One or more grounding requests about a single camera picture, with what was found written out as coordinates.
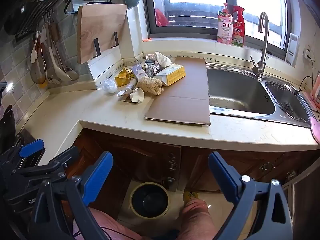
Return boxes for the ornate metal door handle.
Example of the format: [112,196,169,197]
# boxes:
[167,152,178,183]

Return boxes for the beige loofah sponge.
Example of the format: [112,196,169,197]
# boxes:
[137,77,165,96]

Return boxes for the black appliance cable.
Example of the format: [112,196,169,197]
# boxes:
[294,55,316,95]

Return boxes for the black wok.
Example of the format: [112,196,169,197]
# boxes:
[4,0,43,35]

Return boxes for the white paper wrapper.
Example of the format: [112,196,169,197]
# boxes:
[117,79,137,98]

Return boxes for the person's leg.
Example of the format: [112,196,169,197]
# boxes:
[72,209,143,240]
[175,196,210,240]

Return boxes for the wooden cutting board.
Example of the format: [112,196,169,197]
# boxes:
[77,4,127,65]

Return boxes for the metal wall rack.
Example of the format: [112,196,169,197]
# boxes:
[15,0,73,43]

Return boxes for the yellow slipper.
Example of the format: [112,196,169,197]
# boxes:
[183,191,200,205]

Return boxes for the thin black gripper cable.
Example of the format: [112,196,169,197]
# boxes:
[72,226,125,240]

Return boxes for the white spoon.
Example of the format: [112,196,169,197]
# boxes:
[30,31,40,64]

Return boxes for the red bag outside window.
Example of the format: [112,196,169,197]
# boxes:
[155,9,168,27]

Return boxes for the kitchen window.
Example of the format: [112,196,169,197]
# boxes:
[142,0,292,58]

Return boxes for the yellow and white box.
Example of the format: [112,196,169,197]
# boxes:
[153,64,186,86]

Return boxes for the person's right leg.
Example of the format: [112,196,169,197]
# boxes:
[175,196,210,240]

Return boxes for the white plastic holder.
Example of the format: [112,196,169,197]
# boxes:
[285,33,300,67]

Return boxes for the clear plastic bag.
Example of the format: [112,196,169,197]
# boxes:
[102,79,118,94]

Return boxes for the silver foil wrapper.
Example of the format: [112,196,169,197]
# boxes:
[145,60,161,77]

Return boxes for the black board holder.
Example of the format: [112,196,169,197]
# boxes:
[64,1,119,58]

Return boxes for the crumpled white tissue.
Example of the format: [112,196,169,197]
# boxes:
[146,51,173,67]

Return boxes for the crushed white paper cup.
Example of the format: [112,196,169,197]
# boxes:
[129,88,145,103]

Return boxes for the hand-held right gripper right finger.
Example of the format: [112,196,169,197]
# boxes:
[208,151,293,240]

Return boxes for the round blue waste bin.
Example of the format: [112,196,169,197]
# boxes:
[129,182,171,218]

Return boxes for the flat brown cardboard sheet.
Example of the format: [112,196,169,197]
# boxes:
[144,56,211,126]

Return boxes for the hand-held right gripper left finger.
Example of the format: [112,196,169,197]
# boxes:
[29,151,113,240]

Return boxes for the metal mesh strainer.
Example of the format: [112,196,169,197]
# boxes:
[30,31,48,85]

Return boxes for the red spray bottle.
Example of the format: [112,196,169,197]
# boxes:
[231,5,245,47]

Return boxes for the person's left leg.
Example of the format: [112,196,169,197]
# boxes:
[72,209,143,240]

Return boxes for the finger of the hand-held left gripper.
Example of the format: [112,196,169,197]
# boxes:
[11,146,80,180]
[0,138,45,170]

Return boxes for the yellow snack packet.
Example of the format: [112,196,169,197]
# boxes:
[114,67,133,87]

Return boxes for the purple and white carton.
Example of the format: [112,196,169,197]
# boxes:
[131,64,148,79]

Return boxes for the steel kitchen sink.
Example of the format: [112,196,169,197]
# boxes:
[205,62,313,128]

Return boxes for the steel faucet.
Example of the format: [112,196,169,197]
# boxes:
[250,12,270,78]

